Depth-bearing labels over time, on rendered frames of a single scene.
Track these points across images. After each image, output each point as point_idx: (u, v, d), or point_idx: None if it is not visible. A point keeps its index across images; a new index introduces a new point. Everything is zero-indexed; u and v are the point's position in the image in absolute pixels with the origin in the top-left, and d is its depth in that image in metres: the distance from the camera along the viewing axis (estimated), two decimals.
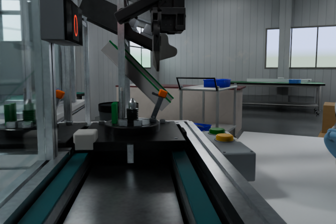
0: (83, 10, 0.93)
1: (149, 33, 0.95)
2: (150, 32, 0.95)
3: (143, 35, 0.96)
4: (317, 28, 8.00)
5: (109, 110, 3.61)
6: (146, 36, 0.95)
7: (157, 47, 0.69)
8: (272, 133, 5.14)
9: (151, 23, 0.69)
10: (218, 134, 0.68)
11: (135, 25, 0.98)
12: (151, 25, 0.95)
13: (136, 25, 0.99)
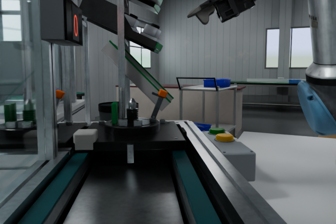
0: (83, 10, 0.93)
1: (149, 33, 0.95)
2: (150, 32, 0.95)
3: (143, 35, 0.96)
4: None
5: (109, 110, 3.61)
6: (146, 36, 0.95)
7: (203, 6, 0.93)
8: (272, 133, 5.14)
9: None
10: (218, 134, 0.68)
11: (135, 25, 0.98)
12: (151, 25, 0.95)
13: (136, 25, 0.99)
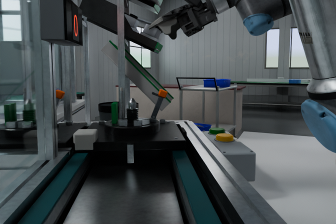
0: (83, 10, 0.93)
1: (149, 33, 0.95)
2: (150, 32, 0.95)
3: (143, 35, 0.96)
4: None
5: (109, 110, 3.61)
6: (146, 36, 0.95)
7: (165, 17, 0.91)
8: (272, 133, 5.14)
9: (177, 8, 0.92)
10: (218, 134, 0.68)
11: (135, 25, 0.98)
12: None
13: (136, 25, 0.99)
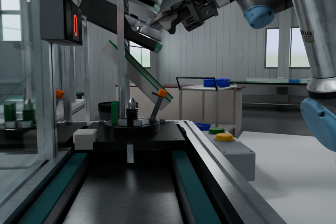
0: (83, 10, 0.93)
1: (152, 26, 0.95)
2: (153, 25, 0.95)
3: (147, 28, 0.95)
4: None
5: (109, 110, 3.61)
6: (150, 29, 0.95)
7: (165, 13, 0.91)
8: (272, 133, 5.14)
9: (178, 3, 0.91)
10: (218, 134, 0.68)
11: (135, 25, 0.98)
12: None
13: (136, 25, 0.99)
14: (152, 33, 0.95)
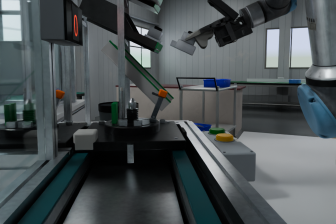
0: (83, 10, 0.93)
1: (187, 41, 0.96)
2: (188, 40, 0.96)
3: (181, 43, 0.96)
4: None
5: (109, 110, 3.61)
6: (185, 44, 0.96)
7: (202, 30, 0.93)
8: (272, 133, 5.14)
9: (215, 20, 0.93)
10: (218, 134, 0.68)
11: (160, 37, 1.01)
12: (189, 33, 0.96)
13: (160, 37, 1.02)
14: (187, 48, 0.96)
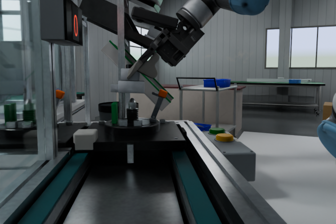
0: (83, 10, 0.93)
1: (131, 78, 0.71)
2: (131, 77, 0.71)
3: (124, 84, 0.71)
4: (317, 28, 8.00)
5: (109, 110, 3.61)
6: (129, 84, 0.71)
7: (144, 58, 0.68)
8: (272, 133, 5.14)
9: (154, 39, 0.69)
10: (218, 134, 0.68)
11: None
12: (128, 68, 0.71)
13: None
14: (134, 87, 0.71)
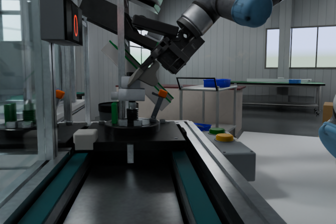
0: (83, 10, 0.93)
1: (131, 86, 0.71)
2: (132, 84, 0.71)
3: (125, 92, 0.71)
4: (317, 28, 8.00)
5: (109, 110, 3.61)
6: (130, 92, 0.71)
7: (144, 66, 0.68)
8: (272, 133, 5.14)
9: (154, 47, 0.69)
10: (218, 134, 0.68)
11: (160, 37, 1.01)
12: (129, 76, 0.71)
13: (160, 37, 1.02)
14: (135, 95, 0.71)
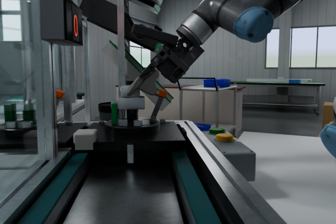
0: (83, 10, 0.93)
1: (131, 95, 0.71)
2: (131, 93, 0.71)
3: (124, 101, 0.71)
4: (317, 28, 8.00)
5: (109, 110, 3.61)
6: (129, 100, 0.71)
7: (144, 76, 0.69)
8: (272, 133, 5.14)
9: (154, 57, 0.69)
10: (218, 134, 0.68)
11: None
12: (128, 85, 0.71)
13: None
14: (134, 103, 0.71)
